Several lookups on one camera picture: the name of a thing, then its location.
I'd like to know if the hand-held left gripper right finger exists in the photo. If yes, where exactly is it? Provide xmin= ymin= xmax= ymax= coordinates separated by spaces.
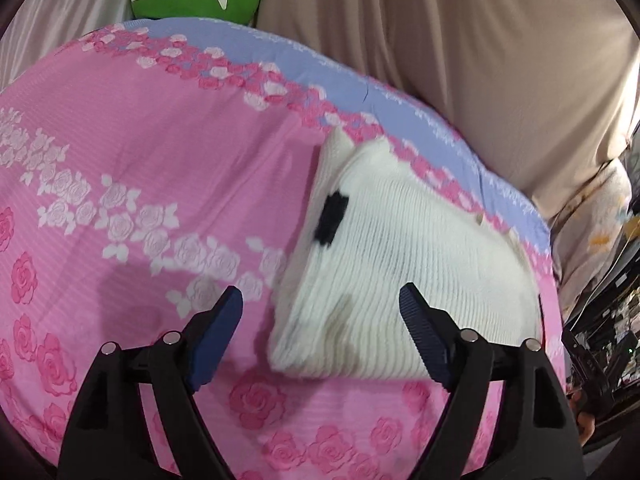
xmin=399 ymin=282 xmax=586 ymax=480

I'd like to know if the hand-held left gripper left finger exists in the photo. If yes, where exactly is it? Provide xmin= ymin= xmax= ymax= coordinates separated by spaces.
xmin=57 ymin=285 xmax=245 ymax=480

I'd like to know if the white red navy knit sweater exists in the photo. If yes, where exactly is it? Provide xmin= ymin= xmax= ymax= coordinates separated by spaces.
xmin=267 ymin=127 xmax=543 ymax=386

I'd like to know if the person's right hand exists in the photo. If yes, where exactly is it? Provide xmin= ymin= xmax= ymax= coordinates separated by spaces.
xmin=572 ymin=391 xmax=600 ymax=446

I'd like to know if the cluttered dark shelf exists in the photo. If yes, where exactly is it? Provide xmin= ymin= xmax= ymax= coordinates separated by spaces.
xmin=565 ymin=125 xmax=640 ymax=441

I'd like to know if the pale floral cloth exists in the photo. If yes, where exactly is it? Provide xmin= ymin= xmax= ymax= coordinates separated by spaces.
xmin=547 ymin=157 xmax=633 ymax=321

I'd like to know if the pink floral blanket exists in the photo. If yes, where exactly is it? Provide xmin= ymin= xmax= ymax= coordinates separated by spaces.
xmin=0 ymin=16 xmax=571 ymax=480

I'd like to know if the beige cloth backdrop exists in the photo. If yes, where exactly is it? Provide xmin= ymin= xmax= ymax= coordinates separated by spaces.
xmin=255 ymin=0 xmax=640 ymax=221

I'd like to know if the white curtain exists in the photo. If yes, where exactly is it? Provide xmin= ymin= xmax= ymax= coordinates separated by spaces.
xmin=0 ymin=0 xmax=151 ymax=91

